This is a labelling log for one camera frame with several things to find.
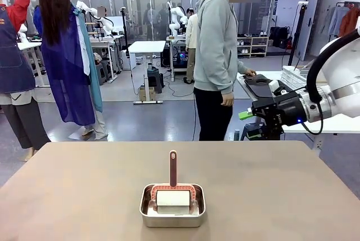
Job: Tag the black stand with white top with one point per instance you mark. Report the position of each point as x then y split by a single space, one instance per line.
299 27

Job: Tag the low shoe shelf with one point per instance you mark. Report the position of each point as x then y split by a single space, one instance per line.
253 46

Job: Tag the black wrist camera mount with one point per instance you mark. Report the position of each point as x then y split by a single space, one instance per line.
274 132

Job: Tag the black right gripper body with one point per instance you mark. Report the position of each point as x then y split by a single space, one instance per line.
284 110

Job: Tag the light blue hanging shirt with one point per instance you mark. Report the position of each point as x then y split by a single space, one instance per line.
337 21

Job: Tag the black camera tripod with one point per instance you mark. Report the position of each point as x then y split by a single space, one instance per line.
125 30

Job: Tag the long-haired figure in blue gown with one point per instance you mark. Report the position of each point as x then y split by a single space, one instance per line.
64 69

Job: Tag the person's left hand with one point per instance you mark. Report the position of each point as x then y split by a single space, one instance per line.
249 72

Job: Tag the grey bottle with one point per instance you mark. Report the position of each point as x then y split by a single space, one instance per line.
236 135

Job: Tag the white open door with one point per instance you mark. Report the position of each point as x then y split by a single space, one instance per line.
312 13

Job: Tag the orange hanging jacket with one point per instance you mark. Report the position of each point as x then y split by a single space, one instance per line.
350 24

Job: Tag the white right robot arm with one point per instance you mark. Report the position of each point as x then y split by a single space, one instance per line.
346 94

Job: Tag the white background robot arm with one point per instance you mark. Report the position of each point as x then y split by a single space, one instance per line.
108 27
175 18

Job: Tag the person in cream shirt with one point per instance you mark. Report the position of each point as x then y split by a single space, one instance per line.
191 32

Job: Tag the large white table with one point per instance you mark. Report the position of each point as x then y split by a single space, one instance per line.
346 127

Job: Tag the rectangular metal tin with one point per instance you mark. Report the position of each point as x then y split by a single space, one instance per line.
171 221

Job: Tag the dark brown serving tray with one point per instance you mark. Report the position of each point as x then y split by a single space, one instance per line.
254 78

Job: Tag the grey plastic stool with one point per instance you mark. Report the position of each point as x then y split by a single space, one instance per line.
102 72

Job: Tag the red-sleeved figure in denim apron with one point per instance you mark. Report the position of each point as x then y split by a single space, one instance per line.
11 55

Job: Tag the person's right hand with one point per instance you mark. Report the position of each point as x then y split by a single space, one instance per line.
227 99

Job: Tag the person's left forearm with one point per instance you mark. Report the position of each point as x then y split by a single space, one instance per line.
240 66

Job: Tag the white standing desk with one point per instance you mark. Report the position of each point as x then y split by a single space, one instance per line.
146 46

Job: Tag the dark box with green stripe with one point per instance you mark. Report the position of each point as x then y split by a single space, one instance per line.
254 134

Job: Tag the black stacked stool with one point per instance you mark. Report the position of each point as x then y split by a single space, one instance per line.
154 79

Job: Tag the teal hanging garment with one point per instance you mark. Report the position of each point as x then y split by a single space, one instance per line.
94 83

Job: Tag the person in grey hoodie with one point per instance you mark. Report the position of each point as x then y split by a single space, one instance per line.
213 41

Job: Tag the cardboard box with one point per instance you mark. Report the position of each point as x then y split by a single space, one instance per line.
146 94

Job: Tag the person's right forearm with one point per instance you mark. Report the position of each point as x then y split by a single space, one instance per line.
227 80

